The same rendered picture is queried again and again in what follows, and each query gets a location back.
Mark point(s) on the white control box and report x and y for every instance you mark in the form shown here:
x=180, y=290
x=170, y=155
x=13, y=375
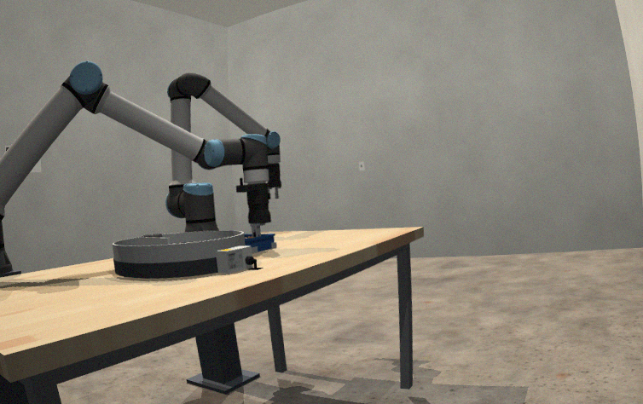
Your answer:
x=232, y=259

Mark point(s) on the wooden table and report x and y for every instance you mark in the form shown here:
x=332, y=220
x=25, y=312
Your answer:
x=131, y=302

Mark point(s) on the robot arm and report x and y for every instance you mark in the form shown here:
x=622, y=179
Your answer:
x=181, y=162
x=142, y=120

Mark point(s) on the blue crate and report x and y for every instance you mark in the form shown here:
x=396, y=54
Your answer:
x=265, y=242

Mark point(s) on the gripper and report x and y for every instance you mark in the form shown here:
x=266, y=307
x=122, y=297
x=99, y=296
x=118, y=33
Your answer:
x=258, y=203
x=275, y=175

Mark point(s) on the grey turntable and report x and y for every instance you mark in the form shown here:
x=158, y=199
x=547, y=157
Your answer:
x=159, y=255

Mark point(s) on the white wall sheet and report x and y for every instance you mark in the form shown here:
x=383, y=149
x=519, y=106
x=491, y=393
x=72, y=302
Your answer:
x=38, y=167

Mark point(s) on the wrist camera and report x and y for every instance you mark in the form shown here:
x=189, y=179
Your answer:
x=242, y=187

